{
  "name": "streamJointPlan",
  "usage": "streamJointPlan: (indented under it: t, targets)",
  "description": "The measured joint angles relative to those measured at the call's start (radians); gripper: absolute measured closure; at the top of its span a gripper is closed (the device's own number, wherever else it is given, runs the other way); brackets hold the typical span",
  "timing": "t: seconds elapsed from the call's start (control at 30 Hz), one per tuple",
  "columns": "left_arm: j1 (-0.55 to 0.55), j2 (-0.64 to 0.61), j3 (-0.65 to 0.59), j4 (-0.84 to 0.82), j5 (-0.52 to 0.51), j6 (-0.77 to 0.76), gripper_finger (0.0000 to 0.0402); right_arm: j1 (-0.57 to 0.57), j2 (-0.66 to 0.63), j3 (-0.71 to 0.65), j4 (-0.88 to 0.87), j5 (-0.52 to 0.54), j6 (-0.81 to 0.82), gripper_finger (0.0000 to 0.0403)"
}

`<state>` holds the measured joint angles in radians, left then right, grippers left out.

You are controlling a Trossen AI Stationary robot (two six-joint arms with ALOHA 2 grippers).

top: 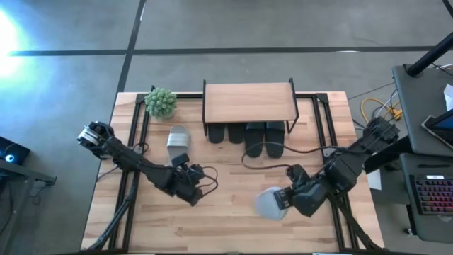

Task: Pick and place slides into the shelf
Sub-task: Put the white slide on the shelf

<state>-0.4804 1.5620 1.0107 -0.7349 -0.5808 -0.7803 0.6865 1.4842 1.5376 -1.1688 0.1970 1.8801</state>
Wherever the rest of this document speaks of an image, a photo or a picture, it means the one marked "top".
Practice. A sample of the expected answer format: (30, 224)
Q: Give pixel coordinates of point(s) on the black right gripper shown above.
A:
(311, 196)

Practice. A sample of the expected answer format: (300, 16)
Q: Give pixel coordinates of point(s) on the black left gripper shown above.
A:
(185, 184)

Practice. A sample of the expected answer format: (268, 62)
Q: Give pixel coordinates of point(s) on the light grey slide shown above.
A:
(178, 140)
(265, 205)

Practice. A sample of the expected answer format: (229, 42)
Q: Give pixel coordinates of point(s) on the small black slide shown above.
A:
(216, 134)
(236, 134)

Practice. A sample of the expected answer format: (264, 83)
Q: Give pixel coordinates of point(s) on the large dark slide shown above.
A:
(275, 132)
(255, 132)

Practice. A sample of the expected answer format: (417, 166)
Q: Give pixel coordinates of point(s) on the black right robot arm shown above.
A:
(354, 156)

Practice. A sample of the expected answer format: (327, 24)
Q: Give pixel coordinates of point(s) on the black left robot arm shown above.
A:
(131, 159)

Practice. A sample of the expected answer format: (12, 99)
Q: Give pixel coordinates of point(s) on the green plant in white pot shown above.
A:
(160, 102)

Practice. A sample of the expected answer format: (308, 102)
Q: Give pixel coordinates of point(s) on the grey side desk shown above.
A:
(424, 163)
(417, 106)

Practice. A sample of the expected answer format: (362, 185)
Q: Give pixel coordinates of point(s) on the backlit keyboard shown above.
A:
(433, 195)

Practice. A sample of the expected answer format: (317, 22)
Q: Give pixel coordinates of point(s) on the black device with blue light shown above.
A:
(17, 152)

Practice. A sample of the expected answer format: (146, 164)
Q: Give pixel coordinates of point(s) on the white paper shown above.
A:
(449, 97)

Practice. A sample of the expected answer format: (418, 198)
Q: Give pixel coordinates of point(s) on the black pole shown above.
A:
(430, 55)

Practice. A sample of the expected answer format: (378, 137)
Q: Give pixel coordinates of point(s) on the wooden shelf black frame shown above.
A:
(249, 102)

